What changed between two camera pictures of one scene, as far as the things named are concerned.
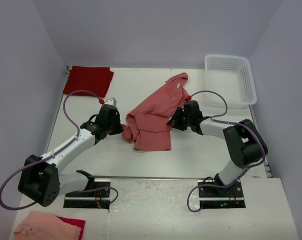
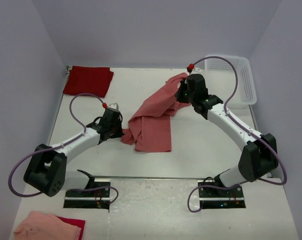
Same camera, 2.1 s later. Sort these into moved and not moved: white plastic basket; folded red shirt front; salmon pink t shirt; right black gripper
Moved: right black gripper
Not moved: white plastic basket; salmon pink t shirt; folded red shirt front
